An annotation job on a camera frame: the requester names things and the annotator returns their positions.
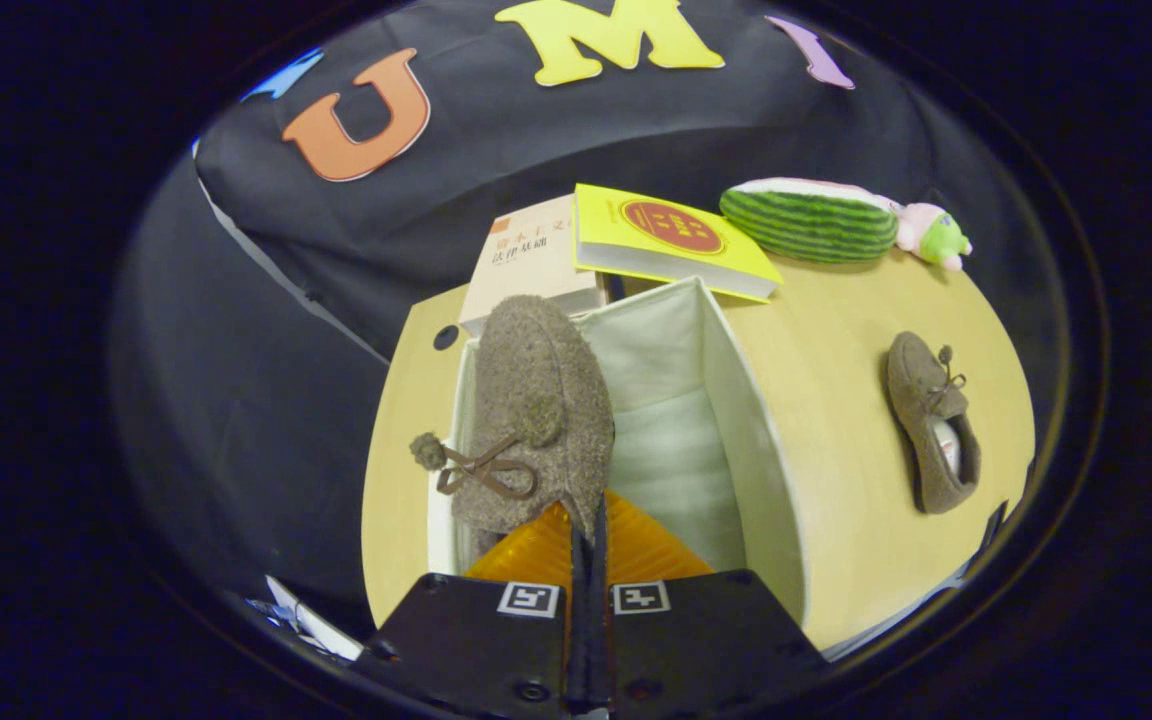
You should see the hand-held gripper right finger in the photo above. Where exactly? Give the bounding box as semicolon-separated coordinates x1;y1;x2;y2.
591;490;829;716

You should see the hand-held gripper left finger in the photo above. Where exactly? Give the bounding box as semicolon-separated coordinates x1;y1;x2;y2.
351;500;592;720

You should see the white fabric storage box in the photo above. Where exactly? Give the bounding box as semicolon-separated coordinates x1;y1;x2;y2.
426;276;809;629

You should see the brown fuzzy shoe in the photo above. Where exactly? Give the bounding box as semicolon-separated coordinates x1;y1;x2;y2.
885;331;983;515
409;294;617;561

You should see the white flat object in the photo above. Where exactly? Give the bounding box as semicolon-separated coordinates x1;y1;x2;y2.
246;573;367;663

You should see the black table corner guard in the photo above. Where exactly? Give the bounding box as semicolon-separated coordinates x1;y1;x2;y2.
976;500;1009;551

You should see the beige book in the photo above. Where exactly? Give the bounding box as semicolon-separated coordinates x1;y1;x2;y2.
457;193;609;336

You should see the yellow book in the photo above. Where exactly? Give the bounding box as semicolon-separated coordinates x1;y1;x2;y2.
573;183;785;303

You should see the watermelon slice plush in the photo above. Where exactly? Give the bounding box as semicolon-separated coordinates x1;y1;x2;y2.
718;177;902;265

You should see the pink and green plush toy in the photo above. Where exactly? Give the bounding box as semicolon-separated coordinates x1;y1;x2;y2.
886;200;974;273

